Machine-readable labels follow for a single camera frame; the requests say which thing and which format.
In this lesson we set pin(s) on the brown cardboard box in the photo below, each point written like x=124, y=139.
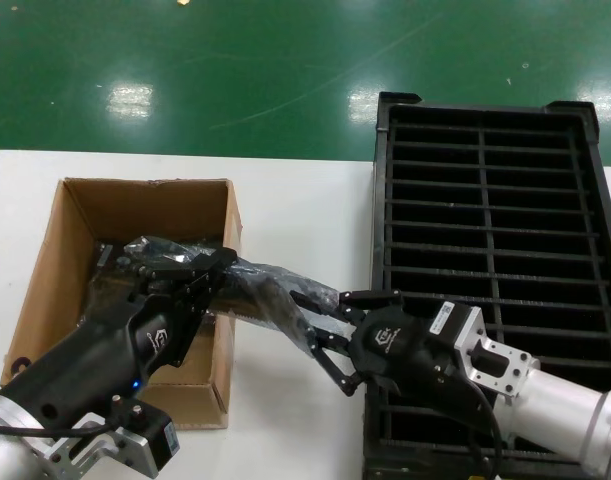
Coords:
x=135, y=205

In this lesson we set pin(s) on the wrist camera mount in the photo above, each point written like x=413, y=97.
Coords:
x=135, y=445
x=500, y=360

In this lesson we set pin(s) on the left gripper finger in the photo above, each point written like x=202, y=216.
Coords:
x=185, y=270
x=200, y=295

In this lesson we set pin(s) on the black slotted divider container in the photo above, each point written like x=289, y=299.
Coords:
x=377, y=200

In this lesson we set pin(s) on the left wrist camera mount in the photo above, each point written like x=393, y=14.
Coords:
x=135, y=445

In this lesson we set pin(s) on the grey antistatic bag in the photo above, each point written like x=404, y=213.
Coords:
x=265, y=280

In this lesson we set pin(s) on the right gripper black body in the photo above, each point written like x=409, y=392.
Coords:
x=400, y=350

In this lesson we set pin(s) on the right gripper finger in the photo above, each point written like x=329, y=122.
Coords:
x=336, y=372
x=370, y=299

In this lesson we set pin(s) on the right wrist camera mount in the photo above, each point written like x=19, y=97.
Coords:
x=500, y=360

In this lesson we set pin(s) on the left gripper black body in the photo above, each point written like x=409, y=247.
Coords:
x=85, y=370

